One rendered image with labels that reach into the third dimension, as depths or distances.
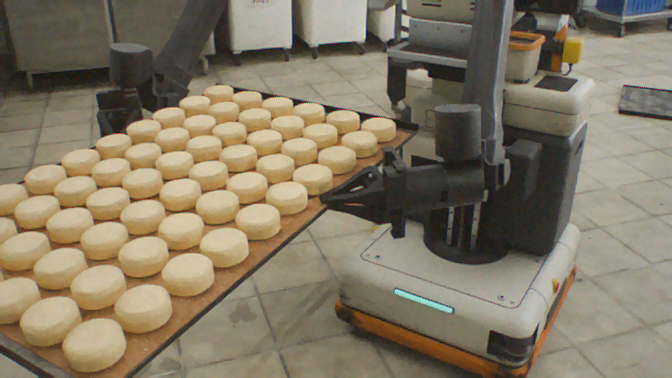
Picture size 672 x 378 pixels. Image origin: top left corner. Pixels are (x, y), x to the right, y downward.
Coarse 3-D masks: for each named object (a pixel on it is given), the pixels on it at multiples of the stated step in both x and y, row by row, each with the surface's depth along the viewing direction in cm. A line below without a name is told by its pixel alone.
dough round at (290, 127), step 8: (280, 120) 92; (288, 120) 92; (296, 120) 92; (272, 128) 91; (280, 128) 90; (288, 128) 90; (296, 128) 90; (304, 128) 92; (288, 136) 90; (296, 136) 91
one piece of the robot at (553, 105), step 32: (512, 96) 174; (544, 96) 169; (576, 96) 167; (512, 128) 179; (544, 128) 172; (576, 128) 171; (544, 160) 176; (576, 160) 185; (544, 192) 180; (448, 224) 196; (480, 224) 191; (512, 224) 190; (544, 224) 184
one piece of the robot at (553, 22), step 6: (546, 12) 137; (540, 18) 137; (546, 18) 137; (552, 18) 136; (558, 18) 135; (564, 18) 138; (540, 24) 137; (546, 24) 136; (552, 24) 136; (558, 24) 135; (564, 24) 139; (552, 30) 136; (558, 30) 136
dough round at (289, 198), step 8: (280, 184) 75; (288, 184) 75; (296, 184) 75; (272, 192) 73; (280, 192) 73; (288, 192) 73; (296, 192) 73; (304, 192) 73; (272, 200) 72; (280, 200) 72; (288, 200) 72; (296, 200) 72; (304, 200) 73; (280, 208) 72; (288, 208) 72; (296, 208) 72; (304, 208) 73
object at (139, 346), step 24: (336, 144) 89; (384, 144) 88; (360, 168) 82; (0, 216) 75; (168, 216) 73; (288, 216) 72; (312, 216) 72; (264, 240) 68; (0, 264) 66; (96, 264) 65; (240, 264) 64; (216, 288) 61; (96, 312) 59; (192, 312) 58; (144, 336) 55; (168, 336) 55; (48, 360) 53; (120, 360) 53
